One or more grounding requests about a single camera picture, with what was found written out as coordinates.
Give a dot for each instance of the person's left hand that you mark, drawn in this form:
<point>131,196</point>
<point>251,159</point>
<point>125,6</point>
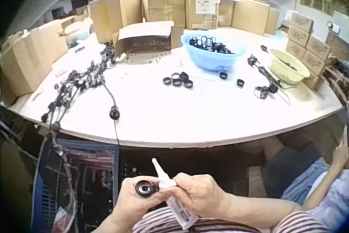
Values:
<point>126,203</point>

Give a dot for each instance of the person's right hand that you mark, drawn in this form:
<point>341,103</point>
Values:
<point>207,194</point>

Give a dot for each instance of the person's right fingers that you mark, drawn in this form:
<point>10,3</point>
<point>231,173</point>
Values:
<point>184,186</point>

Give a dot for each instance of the white glue bottle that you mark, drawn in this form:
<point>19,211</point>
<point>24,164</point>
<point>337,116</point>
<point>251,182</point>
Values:
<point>167,184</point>

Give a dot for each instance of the black lamp socket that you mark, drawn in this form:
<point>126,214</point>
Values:
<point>145,188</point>

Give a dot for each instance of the black plastic crate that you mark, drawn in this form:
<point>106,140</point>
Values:
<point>133,168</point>

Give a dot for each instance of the blue plastic crate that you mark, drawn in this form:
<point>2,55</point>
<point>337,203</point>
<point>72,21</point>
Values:
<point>81,184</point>

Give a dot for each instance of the light blue plastic bowl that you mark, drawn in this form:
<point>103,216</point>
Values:
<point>207,58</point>

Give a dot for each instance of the heap of black rings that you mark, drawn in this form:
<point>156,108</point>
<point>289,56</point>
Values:
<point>210,43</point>

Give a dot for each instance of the open low cardboard box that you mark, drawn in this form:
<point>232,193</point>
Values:
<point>147,38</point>

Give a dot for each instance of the pale yellow plastic bowl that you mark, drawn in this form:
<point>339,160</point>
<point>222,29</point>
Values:
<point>286,70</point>

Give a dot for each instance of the small black plug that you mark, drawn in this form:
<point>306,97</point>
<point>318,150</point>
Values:
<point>265,48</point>

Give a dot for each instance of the heap of small black parts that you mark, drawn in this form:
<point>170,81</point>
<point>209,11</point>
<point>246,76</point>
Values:
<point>287,64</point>

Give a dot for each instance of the tall labelled cardboard box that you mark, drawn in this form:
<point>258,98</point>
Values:
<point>201,6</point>

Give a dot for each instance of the large brown cardboard box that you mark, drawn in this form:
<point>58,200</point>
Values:
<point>51,39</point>
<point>163,5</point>
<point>24,64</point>
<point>114,14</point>

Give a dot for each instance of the wide brown cardboard box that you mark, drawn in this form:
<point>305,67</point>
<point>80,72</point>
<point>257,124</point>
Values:
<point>251,14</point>

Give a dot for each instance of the teal plastic bag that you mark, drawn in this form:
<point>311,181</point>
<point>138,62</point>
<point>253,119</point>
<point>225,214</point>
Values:
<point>77,35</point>

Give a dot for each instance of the stack of small printed cartons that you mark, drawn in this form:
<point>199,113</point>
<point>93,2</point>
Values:
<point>308,47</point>

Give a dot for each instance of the white wall socket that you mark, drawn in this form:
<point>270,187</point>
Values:
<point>334,27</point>

